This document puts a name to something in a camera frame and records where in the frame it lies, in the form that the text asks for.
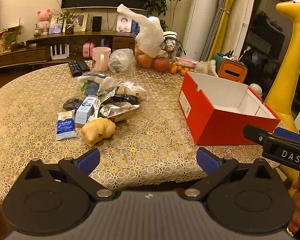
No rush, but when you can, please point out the person's right hand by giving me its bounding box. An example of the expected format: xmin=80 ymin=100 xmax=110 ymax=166
xmin=287 ymin=179 xmax=300 ymax=234

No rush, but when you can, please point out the clear plastic bag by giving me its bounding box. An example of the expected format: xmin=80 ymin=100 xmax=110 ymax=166
xmin=108 ymin=49 xmax=137 ymax=77

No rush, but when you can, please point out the beige cloth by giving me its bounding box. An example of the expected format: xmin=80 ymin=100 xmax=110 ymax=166
xmin=194 ymin=60 xmax=218 ymax=77

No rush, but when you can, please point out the silver foil packet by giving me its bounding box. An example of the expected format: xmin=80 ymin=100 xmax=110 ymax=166
xmin=99 ymin=102 xmax=140 ymax=123

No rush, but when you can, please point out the black remote control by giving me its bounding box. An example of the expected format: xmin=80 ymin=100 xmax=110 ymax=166
xmin=76 ymin=59 xmax=90 ymax=72
xmin=68 ymin=60 xmax=83 ymax=77

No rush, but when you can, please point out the grassy potted plant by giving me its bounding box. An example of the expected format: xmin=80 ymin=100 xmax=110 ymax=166
xmin=52 ymin=1 xmax=88 ymax=35

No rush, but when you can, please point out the yellow giraffe toy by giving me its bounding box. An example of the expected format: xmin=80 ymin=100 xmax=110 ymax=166
xmin=264 ymin=1 xmax=300 ymax=197

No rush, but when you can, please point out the clear fruit container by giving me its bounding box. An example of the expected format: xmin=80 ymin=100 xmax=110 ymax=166
xmin=134 ymin=39 xmax=182 ymax=73

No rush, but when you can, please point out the wooden photo frame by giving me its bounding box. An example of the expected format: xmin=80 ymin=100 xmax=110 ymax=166
xmin=62 ymin=13 xmax=89 ymax=33

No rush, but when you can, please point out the red apple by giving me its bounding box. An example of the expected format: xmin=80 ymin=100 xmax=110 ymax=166
xmin=154 ymin=57 xmax=171 ymax=72
xmin=136 ymin=54 xmax=154 ymax=68

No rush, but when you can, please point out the white router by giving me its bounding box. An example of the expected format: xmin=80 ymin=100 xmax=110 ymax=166
xmin=50 ymin=44 xmax=70 ymax=60

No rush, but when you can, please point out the orange and green tissue box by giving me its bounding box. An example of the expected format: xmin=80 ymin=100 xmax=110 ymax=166
xmin=211 ymin=53 xmax=248 ymax=83

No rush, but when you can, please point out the grey curtain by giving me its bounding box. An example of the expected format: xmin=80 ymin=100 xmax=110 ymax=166
xmin=201 ymin=0 xmax=232 ymax=62

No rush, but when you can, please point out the yellow curtain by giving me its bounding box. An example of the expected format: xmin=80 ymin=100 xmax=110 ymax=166
xmin=209 ymin=0 xmax=241 ymax=61

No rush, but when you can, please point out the white portrait photo frame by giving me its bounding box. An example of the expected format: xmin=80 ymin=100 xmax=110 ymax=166
xmin=116 ymin=16 xmax=133 ymax=33

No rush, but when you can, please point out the red cardboard box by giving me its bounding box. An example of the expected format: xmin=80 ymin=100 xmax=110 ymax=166
xmin=178 ymin=71 xmax=281 ymax=145

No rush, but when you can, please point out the wooden television cabinet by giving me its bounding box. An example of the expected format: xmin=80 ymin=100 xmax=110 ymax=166
xmin=0 ymin=30 xmax=140 ymax=70

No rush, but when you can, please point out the pink packet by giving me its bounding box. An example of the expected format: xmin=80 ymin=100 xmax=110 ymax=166
xmin=176 ymin=57 xmax=200 ymax=67

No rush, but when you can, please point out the yellow pig toy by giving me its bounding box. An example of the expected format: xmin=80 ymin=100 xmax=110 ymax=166
xmin=81 ymin=117 xmax=116 ymax=147

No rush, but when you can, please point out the jar with striped lid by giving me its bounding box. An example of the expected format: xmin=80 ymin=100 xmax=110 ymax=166
xmin=163 ymin=31 xmax=178 ymax=53

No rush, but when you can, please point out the pile of tangerines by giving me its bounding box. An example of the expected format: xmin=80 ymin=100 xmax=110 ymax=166
xmin=170 ymin=64 xmax=195 ymax=77

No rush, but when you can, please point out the light blue carton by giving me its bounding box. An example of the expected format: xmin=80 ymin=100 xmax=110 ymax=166
xmin=75 ymin=95 xmax=98 ymax=126

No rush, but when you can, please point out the white standing air conditioner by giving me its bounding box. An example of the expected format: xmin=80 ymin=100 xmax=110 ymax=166
xmin=182 ymin=0 xmax=220 ymax=62

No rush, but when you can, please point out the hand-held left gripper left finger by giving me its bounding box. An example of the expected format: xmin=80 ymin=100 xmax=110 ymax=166
xmin=24 ymin=147 xmax=115 ymax=202

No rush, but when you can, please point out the colourful photo print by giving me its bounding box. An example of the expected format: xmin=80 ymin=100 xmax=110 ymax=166
xmin=48 ymin=15 xmax=65 ymax=34

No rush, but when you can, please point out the large green potted plant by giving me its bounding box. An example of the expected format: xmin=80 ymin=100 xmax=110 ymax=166
xmin=141 ymin=0 xmax=192 ymax=30

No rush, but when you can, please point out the small leafy potted plant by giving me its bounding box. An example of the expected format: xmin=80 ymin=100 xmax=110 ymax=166
xmin=1 ymin=17 xmax=23 ymax=52

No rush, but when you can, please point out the gold lace-covered desktop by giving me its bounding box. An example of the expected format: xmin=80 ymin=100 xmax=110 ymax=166
xmin=0 ymin=59 xmax=294 ymax=205

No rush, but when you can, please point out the white printed packet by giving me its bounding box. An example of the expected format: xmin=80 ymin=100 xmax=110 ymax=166
xmin=116 ymin=81 xmax=148 ymax=102

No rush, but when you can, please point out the pink plastic container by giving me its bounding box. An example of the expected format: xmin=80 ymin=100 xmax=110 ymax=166
xmin=82 ymin=41 xmax=95 ymax=58

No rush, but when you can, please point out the white cable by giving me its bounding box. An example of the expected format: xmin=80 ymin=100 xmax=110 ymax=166
xmin=89 ymin=99 xmax=102 ymax=123

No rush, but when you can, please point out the blue snack packet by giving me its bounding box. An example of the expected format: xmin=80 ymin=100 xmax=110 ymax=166
xmin=55 ymin=109 xmax=77 ymax=141

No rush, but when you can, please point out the black glossy packet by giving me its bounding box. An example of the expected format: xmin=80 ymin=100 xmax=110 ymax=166
xmin=104 ymin=94 xmax=140 ymax=105

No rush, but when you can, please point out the white and black snack packet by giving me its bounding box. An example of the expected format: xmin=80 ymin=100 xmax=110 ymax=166
xmin=100 ymin=90 xmax=118 ymax=103

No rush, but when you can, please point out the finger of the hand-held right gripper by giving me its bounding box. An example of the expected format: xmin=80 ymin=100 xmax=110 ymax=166
xmin=274 ymin=127 xmax=300 ymax=142
xmin=243 ymin=124 xmax=275 ymax=145

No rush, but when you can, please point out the white and blue plastic bag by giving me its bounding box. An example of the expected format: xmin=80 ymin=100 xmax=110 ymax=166
xmin=76 ymin=73 xmax=115 ymax=96

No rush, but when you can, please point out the pink pig figure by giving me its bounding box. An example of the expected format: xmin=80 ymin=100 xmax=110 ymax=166
xmin=36 ymin=9 xmax=52 ymax=35

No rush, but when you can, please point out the black speaker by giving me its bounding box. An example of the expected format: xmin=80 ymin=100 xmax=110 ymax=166
xmin=91 ymin=16 xmax=102 ymax=32

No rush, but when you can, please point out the dark crumpled packet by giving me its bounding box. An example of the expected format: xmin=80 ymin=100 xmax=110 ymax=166
xmin=62 ymin=97 xmax=87 ymax=110

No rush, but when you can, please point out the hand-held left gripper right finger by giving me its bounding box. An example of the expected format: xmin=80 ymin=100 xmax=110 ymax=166
xmin=181 ymin=147 xmax=275 ymax=202

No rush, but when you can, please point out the pink mug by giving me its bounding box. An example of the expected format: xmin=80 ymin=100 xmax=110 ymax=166
xmin=92 ymin=47 xmax=112 ymax=72

